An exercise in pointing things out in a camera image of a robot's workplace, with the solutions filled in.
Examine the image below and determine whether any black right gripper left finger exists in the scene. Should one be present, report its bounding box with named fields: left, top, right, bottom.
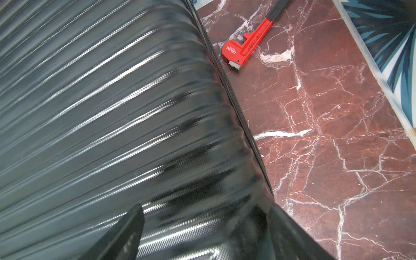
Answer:
left=80, top=204, right=145, bottom=260

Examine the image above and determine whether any red pipe wrench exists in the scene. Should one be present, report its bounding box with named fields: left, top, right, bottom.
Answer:
left=221, top=0, right=290, bottom=73

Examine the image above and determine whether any black hard-shell suitcase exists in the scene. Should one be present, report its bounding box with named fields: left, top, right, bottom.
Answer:
left=1, top=1, right=275, bottom=260

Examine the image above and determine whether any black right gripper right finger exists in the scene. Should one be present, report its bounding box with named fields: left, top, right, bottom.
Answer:
left=267, top=204, right=334, bottom=260

